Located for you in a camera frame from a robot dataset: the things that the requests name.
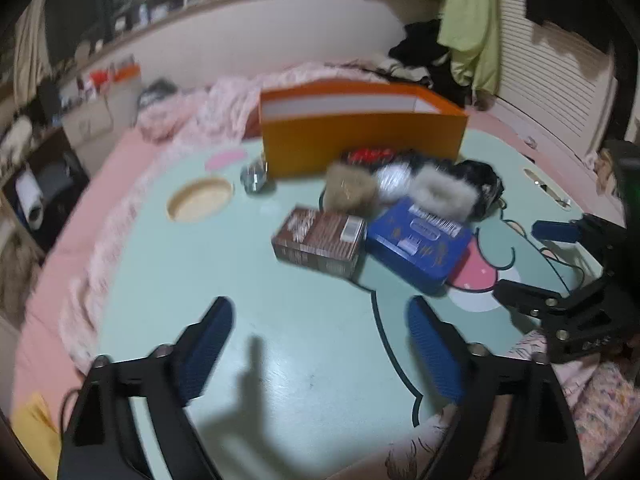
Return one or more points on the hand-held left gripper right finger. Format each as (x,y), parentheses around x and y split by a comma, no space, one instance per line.
(435,355)

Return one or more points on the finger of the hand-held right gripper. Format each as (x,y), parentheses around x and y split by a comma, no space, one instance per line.
(530,296)
(555,230)

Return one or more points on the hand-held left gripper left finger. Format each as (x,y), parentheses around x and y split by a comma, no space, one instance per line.
(205,355)

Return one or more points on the black lace-trimmed cloth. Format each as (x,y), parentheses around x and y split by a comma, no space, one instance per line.
(482,180)

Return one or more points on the blue rectangular tin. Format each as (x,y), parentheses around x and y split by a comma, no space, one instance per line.
(410,250)

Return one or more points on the gray white fur pouch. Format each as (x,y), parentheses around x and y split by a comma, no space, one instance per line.
(440,192)

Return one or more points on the brown printed carton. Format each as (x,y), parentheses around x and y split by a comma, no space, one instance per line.
(315,240)

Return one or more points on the silver shiny packet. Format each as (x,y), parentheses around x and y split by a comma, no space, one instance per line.
(392,180)

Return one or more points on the dark box with red emblem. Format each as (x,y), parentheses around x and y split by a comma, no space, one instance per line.
(370,155)

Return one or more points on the large orange cardboard box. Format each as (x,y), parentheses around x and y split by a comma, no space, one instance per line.
(350,140)

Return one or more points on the red container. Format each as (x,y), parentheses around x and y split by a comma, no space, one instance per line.
(100,78)

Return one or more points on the pink floral quilt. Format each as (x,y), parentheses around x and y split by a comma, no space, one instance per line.
(600,410)

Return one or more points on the yellow paper bag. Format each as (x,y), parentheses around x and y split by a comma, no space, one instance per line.
(32,425)

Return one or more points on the pink bed sheet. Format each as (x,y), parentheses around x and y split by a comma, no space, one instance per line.
(65,220)

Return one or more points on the light green hanging cloth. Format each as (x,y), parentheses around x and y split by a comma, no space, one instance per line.
(470,20)

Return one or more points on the black clothes pile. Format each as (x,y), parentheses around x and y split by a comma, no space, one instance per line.
(420,42)

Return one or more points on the dark gray bag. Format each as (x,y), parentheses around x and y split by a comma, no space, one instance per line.
(60,175)

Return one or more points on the white paper roll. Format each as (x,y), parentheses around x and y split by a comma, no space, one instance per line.
(30,197)

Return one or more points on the pink crumpled blanket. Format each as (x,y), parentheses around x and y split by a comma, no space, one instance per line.
(200,105)

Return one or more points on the pale clothes heap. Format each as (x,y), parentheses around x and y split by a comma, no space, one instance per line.
(15,135)

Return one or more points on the small orange box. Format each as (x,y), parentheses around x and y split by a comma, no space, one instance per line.
(127,72)

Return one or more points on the beige window curtain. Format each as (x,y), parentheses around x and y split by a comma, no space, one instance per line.
(30,35)

